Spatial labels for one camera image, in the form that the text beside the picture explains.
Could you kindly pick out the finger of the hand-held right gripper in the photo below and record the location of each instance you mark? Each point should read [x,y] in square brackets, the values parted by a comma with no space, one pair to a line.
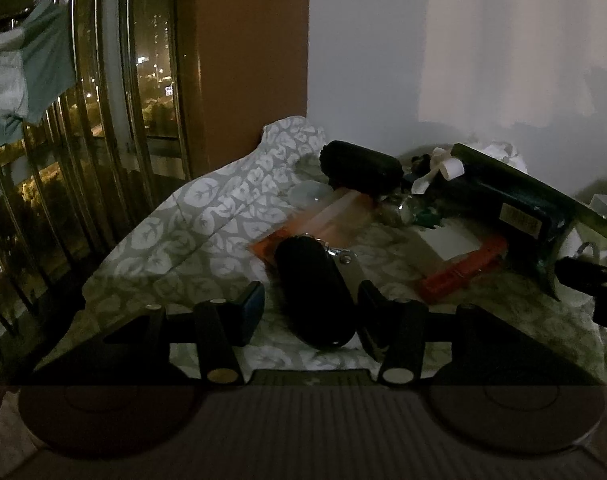
[581,272]

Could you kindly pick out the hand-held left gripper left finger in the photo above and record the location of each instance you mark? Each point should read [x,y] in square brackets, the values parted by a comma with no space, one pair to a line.
[252,310]

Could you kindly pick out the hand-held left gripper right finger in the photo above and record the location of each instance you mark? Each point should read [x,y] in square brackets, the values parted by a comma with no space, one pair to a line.
[367,310]

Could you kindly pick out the black cylindrical case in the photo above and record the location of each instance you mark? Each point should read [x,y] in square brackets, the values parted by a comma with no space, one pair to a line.
[313,292]
[361,166]

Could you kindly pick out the dark green box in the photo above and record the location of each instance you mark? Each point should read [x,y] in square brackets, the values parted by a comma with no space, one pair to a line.
[508,200]

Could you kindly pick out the white plastic bag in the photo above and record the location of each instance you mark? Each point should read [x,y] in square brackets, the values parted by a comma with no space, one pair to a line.
[596,225]

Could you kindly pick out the clear pouch with orange edges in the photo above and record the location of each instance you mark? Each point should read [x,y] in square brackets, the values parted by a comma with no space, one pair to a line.
[328,220]

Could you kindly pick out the grey leaf print blanket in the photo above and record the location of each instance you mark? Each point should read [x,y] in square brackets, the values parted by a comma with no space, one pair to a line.
[193,230]

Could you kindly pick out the orange and white flat packet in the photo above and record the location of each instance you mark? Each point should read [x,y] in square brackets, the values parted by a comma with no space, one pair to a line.
[458,260]

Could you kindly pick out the clear glass bottle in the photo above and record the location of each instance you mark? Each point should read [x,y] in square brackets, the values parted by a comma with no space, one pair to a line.
[402,210]

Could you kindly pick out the clear round lid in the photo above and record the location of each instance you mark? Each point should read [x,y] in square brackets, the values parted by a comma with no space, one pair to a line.
[307,195]

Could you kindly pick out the white cloth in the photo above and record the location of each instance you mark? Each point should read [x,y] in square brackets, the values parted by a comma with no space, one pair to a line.
[506,154]

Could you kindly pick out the white paper roll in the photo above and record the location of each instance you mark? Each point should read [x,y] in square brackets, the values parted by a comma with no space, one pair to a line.
[446,167]

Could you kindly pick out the metal window railing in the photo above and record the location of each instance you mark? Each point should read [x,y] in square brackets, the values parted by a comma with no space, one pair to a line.
[78,170]

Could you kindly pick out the green and white hanging garment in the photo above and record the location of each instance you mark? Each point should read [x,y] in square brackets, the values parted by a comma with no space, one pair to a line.
[28,70]

